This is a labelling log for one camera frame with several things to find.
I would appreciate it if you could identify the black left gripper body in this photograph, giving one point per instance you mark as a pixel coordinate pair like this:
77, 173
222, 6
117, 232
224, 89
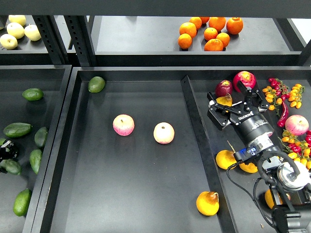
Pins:
8, 150

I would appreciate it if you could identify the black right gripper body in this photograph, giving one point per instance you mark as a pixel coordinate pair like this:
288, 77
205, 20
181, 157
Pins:
248, 125

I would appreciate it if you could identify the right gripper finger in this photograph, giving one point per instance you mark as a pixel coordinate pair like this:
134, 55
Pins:
213, 104
253, 98

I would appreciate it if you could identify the dark green avocado tray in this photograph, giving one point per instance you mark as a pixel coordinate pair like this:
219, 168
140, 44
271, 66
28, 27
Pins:
10, 166

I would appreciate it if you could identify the yellow pear tray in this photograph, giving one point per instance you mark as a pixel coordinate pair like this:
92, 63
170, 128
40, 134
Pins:
207, 203

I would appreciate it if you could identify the dark avocado left middle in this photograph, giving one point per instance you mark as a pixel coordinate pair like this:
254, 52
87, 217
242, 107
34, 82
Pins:
17, 129

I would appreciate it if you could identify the green avocado lower edge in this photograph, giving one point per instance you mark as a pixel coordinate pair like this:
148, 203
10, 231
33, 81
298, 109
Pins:
35, 160

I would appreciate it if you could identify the dark avocado tray edge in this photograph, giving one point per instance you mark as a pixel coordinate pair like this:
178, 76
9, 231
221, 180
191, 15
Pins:
41, 137

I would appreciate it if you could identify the yellow pear behind wrist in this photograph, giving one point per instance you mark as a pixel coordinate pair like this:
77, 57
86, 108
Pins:
249, 168

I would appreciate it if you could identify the bright green avocado bottom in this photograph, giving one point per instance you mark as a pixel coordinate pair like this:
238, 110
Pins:
22, 202

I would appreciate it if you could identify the green avocado upper left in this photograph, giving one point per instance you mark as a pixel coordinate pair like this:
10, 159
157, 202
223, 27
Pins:
33, 94

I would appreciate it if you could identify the pale yellow pear front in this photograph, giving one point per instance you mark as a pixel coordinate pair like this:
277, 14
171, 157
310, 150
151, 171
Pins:
8, 41

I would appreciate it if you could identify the green avocado tray corner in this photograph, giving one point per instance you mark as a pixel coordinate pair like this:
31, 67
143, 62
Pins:
96, 84

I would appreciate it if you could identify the pale yellow pear right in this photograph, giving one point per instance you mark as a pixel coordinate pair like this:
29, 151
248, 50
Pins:
31, 31

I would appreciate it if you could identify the bright red apple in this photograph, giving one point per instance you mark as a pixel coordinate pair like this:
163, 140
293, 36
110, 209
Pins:
246, 77

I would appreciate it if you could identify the dark purple apple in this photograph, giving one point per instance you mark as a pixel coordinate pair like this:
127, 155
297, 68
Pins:
223, 88

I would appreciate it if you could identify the orange cherry tomato cluster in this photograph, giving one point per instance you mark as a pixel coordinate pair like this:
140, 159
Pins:
272, 96

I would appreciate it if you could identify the red chili pepper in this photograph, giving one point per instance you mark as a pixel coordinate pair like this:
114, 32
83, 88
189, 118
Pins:
284, 115

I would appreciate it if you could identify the pink apple right tray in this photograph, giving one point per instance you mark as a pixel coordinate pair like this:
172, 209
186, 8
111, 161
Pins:
297, 125

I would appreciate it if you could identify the yellow cherry tomato cluster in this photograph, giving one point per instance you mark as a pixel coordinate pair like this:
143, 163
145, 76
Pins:
295, 97

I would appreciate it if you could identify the mixed cherry tomato pile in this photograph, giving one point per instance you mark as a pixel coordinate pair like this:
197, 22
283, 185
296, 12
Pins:
298, 149

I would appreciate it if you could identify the orange front centre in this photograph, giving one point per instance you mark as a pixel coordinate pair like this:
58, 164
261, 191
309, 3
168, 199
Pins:
214, 45

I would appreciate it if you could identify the orange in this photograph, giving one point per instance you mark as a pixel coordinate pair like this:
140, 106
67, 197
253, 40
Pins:
210, 33
224, 38
214, 45
188, 28
196, 21
234, 25
184, 41

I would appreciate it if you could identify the black left tray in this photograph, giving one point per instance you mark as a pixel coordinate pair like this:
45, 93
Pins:
53, 81

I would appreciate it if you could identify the black tray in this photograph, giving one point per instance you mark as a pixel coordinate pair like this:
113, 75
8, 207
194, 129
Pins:
53, 81
100, 182
240, 210

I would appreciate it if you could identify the pale pink apple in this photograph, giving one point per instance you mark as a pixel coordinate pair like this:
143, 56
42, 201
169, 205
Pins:
163, 133

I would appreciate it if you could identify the orange front right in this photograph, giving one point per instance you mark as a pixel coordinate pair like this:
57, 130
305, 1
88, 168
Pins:
224, 38

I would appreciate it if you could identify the orange front left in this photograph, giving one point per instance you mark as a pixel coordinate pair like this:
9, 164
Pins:
184, 41

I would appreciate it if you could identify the orange far right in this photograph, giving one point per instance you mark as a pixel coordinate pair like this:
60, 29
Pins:
234, 25

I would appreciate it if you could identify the orange upper left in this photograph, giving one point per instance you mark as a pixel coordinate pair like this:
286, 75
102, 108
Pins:
188, 28

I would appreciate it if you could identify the orange back large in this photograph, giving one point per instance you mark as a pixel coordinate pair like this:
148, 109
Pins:
217, 23

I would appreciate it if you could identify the orange back left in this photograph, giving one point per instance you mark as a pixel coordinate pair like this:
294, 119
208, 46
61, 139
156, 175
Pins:
196, 21

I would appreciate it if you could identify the black right tray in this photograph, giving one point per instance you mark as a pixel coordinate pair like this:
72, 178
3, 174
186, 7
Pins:
240, 210

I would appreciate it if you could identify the pink red apple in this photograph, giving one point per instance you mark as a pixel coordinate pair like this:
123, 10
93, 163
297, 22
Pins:
123, 125

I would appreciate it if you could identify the black centre tray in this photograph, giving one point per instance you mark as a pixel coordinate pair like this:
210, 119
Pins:
100, 182

